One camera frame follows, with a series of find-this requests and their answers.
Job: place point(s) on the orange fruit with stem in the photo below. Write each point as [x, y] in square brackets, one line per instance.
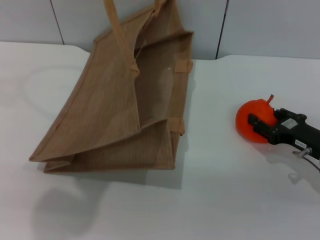
[260, 111]

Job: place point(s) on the brown jute handbag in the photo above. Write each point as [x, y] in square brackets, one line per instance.
[107, 105]

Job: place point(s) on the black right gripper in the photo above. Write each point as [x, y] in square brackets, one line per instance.
[297, 135]

